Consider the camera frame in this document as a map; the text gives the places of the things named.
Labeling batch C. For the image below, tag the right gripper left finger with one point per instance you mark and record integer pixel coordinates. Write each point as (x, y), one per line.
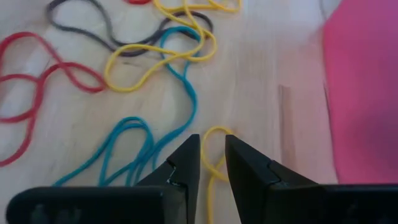
(180, 174)

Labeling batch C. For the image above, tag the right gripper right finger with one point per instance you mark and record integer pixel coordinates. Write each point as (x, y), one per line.
(248, 174)

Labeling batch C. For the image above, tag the yellow rubber band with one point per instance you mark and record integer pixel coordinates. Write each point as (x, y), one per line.
(224, 9)
(202, 149)
(124, 90)

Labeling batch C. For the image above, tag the red rubber band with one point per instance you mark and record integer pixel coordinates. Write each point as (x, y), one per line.
(38, 93)
(138, 2)

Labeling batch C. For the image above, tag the teal rubber band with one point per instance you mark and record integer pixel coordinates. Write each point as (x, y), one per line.
(194, 102)
(136, 120)

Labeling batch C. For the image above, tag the pink translucent plastic bin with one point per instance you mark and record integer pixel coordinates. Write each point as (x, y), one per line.
(363, 93)

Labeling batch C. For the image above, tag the dark grey rubber band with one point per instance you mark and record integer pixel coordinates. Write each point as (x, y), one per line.
(71, 29)

